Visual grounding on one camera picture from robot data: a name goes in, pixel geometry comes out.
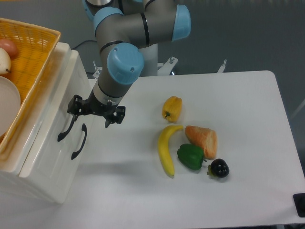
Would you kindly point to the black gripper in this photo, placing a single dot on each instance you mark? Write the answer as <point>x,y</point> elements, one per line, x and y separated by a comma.
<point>91,106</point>

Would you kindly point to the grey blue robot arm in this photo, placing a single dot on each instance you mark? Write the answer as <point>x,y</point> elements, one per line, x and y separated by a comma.
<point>120,36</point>

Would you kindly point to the white drawer cabinet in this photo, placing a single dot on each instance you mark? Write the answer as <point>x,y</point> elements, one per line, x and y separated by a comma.
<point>19,142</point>

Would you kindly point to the yellow banana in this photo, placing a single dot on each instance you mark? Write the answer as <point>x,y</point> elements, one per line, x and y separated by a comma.
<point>163,148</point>

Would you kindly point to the yellow bell pepper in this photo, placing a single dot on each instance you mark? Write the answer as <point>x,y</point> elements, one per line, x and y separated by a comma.
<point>172,109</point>

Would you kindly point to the white plate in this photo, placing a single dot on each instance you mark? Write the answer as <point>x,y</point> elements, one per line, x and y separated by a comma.
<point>9,104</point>

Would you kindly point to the yellow woven basket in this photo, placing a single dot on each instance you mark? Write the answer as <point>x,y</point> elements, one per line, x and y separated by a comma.
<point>35,44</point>

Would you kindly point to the white pear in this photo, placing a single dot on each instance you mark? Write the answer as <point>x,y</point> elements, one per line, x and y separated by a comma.
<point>5,62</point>

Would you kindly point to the red apple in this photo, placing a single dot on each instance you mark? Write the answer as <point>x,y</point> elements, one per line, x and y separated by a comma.
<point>10,47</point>

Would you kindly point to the green bell pepper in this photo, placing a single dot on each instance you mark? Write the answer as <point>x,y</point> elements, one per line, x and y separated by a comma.
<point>191,156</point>

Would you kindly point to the croissant bread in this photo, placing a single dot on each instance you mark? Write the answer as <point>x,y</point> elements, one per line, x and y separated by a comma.
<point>204,138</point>

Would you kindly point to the dark purple eggplant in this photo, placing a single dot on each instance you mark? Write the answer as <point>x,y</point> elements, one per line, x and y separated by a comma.
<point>218,168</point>

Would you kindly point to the black table corner device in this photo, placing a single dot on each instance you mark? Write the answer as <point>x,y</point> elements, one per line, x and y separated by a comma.
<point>299,200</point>

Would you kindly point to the white table leg bracket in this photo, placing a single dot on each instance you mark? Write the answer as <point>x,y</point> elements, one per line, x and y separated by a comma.
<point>222,67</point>

